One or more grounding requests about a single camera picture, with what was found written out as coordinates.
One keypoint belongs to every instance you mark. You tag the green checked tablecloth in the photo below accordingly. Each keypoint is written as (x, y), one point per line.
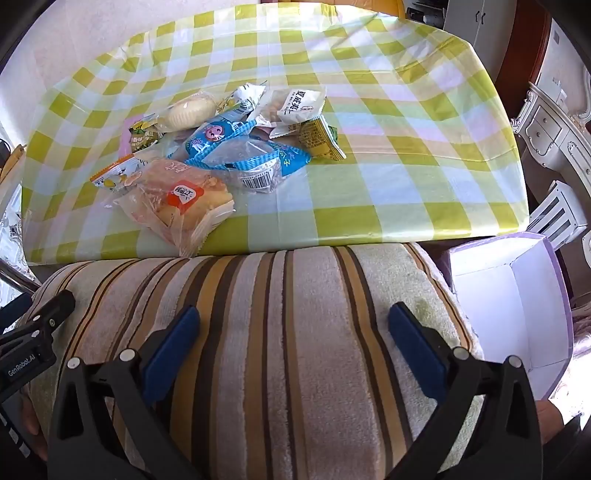
(369, 115)

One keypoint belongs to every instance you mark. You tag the ornate cream dressing table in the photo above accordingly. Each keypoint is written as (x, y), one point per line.
(549, 120)

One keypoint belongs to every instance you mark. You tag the round pale bun packet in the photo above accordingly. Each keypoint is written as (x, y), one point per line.
(189, 110)

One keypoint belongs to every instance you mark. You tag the white slatted stool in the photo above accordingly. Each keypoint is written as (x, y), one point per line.
(561, 212)

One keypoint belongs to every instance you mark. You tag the purple white cardboard box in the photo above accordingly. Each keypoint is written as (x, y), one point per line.
(498, 300)

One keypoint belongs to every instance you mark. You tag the yellow green snack packet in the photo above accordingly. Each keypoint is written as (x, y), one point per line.
(318, 138)

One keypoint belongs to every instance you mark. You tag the white nut snack packet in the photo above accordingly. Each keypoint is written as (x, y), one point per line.
(295, 108)

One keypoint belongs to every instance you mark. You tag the blue pig-print cake packet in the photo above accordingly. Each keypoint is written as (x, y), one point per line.
(249, 159)
(214, 134)

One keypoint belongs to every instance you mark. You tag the white wardrobe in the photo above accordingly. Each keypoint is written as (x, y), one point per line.
(480, 16)

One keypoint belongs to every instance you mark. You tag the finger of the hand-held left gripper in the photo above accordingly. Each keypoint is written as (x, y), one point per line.
(51, 314)
(11, 310)

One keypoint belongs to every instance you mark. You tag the silver lace bedspread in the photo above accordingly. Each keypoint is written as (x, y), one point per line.
(9, 230)

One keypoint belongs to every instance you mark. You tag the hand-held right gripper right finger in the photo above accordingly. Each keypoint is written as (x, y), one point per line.
(413, 350)

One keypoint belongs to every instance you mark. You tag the orange label bread packet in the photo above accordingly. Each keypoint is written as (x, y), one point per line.
(184, 203)

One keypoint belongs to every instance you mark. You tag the grey metal bar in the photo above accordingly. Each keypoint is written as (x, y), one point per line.
(18, 279)

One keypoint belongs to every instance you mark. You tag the striped brown towel blanket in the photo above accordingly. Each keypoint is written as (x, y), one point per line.
(295, 323)

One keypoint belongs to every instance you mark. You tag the green white cake packet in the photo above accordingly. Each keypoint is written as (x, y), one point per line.
(141, 136)

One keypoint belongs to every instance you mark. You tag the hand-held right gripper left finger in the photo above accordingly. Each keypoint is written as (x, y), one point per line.
(171, 355)

